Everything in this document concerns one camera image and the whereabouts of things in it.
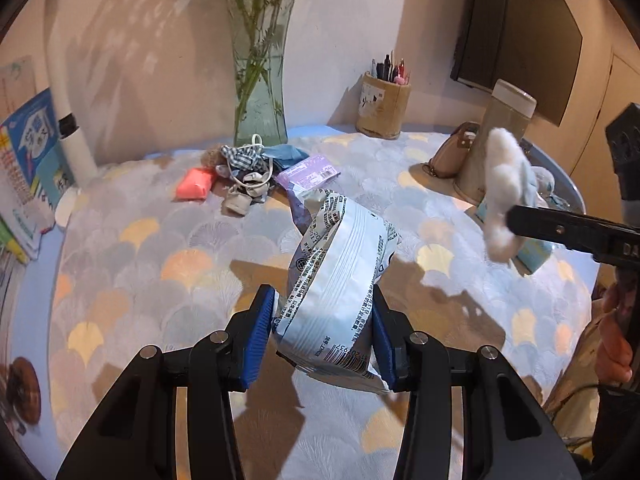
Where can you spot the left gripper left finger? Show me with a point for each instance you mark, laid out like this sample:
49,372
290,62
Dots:
132,432

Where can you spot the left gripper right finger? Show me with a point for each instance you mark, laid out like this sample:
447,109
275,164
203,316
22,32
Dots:
506,433

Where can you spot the white bunny plush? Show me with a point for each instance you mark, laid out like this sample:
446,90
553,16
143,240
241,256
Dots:
511,183

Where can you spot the white wipes packet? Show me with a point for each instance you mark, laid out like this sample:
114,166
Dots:
323,324

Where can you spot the plaid hair bow clip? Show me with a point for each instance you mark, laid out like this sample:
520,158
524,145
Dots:
246,158

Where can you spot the light blue cloth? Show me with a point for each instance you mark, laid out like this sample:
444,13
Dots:
284,156

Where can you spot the pink soft block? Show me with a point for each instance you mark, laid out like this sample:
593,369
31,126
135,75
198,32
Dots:
196,184

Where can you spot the right hand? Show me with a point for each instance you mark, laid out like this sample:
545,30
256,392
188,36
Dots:
614,354

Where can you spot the blue tissue pack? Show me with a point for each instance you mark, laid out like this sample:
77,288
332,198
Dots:
502,246

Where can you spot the beige thermos bottle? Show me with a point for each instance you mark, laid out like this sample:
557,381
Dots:
502,128

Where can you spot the patterned table mat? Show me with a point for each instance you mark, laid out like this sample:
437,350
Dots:
139,266

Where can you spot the tan round handbag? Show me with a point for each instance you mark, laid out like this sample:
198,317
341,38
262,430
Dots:
450,157

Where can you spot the woven pen holder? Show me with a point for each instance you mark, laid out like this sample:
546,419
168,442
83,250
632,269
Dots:
384,95

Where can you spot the blue children's book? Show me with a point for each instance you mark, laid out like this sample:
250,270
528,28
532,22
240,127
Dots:
34,171

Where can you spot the purple packet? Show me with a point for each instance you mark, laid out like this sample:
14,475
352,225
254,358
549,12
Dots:
310,173

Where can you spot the glass flower vase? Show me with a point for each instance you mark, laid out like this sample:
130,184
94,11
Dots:
258,33

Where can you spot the wall television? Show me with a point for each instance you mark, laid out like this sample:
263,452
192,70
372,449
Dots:
533,44

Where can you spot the white lamp post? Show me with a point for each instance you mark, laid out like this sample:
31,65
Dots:
73,140

